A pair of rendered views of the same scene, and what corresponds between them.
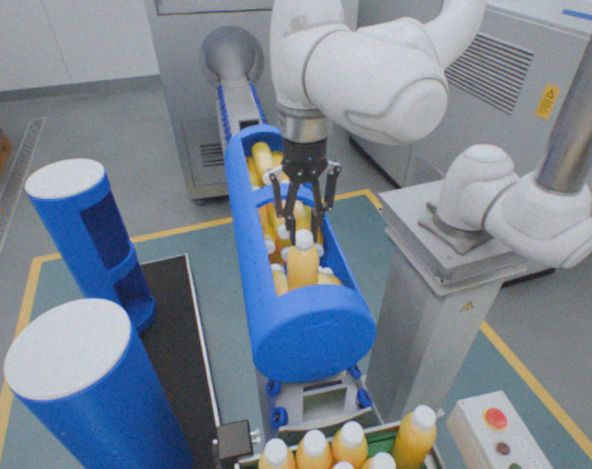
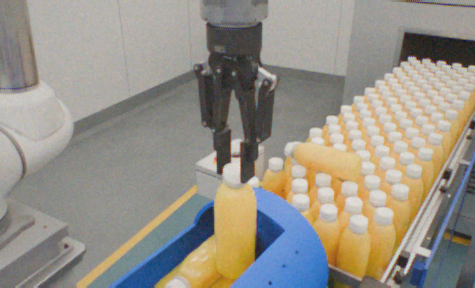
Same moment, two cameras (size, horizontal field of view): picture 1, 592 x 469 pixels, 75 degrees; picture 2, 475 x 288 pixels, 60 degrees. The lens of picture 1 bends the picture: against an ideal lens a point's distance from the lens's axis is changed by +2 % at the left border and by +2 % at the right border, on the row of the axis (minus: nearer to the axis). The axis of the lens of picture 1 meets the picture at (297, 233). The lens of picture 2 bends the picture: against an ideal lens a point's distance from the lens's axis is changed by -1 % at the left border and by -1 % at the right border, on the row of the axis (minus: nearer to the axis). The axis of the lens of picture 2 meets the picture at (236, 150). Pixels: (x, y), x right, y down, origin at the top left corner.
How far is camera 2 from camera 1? 1.07 m
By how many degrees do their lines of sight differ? 99
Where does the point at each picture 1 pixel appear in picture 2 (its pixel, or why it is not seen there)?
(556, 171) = (33, 64)
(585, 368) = not seen: outside the picture
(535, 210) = (50, 103)
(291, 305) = (283, 208)
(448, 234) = (8, 228)
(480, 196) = (4, 149)
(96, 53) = not seen: outside the picture
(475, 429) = not seen: hidden behind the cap
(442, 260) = (52, 230)
